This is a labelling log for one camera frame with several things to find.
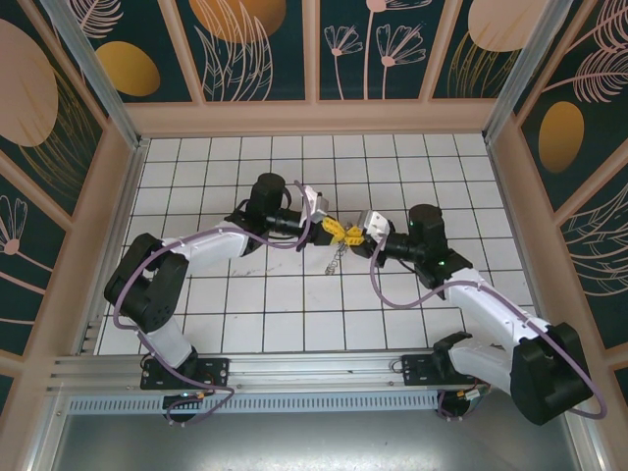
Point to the grey metal sheet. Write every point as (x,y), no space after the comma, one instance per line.
(314,441)

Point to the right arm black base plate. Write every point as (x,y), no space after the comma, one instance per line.
(417,370)

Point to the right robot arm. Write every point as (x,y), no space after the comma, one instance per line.
(486,309)

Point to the aluminium corner post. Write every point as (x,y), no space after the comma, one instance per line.
(532,68)
(97,68)

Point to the aluminium mounting rail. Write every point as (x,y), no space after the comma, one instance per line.
(314,368)

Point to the aluminium table side rail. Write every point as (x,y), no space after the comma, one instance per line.
(518,245)
(120,221)

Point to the metal key plate with rings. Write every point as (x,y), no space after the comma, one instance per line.
(333,265)

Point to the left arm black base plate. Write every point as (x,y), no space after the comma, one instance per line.
(216,373)

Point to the yellow power connector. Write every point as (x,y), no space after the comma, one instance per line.
(471,394)
(201,395)

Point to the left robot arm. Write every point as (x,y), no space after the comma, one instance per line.
(211,243)

